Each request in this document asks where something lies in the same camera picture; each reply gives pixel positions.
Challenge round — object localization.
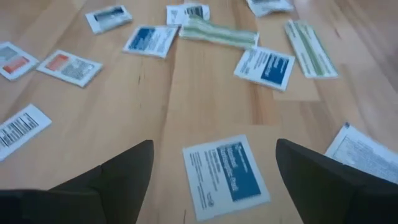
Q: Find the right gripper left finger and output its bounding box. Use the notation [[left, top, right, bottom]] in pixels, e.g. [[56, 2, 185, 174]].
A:
[[49, 139, 155, 224]]

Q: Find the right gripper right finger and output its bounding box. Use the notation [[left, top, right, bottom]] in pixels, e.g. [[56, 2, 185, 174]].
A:
[[275, 138, 398, 224]]

